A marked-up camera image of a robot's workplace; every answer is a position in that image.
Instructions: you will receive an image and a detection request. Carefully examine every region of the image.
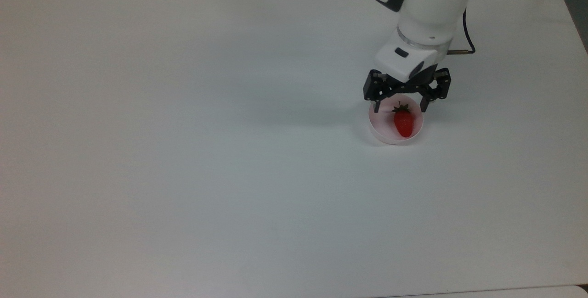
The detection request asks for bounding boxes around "white adjacent table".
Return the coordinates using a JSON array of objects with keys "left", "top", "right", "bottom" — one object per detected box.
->
[{"left": 381, "top": 285, "right": 588, "bottom": 298}]

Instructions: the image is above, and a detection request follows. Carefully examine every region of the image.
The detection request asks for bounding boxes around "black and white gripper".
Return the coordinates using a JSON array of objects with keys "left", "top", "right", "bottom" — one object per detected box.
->
[{"left": 363, "top": 28, "right": 452, "bottom": 114}]

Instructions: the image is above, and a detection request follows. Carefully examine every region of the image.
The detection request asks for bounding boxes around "dark gripper cable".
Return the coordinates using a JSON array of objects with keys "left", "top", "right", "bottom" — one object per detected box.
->
[{"left": 447, "top": 8, "right": 476, "bottom": 56}]

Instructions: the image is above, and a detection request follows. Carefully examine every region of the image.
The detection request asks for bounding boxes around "red strawberry with green stem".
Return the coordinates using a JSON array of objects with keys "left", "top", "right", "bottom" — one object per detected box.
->
[{"left": 391, "top": 101, "right": 413, "bottom": 138}]

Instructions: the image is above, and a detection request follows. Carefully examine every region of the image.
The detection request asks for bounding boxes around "pink plastic bowl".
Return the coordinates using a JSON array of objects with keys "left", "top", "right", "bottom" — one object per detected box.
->
[{"left": 368, "top": 95, "right": 424, "bottom": 146}]

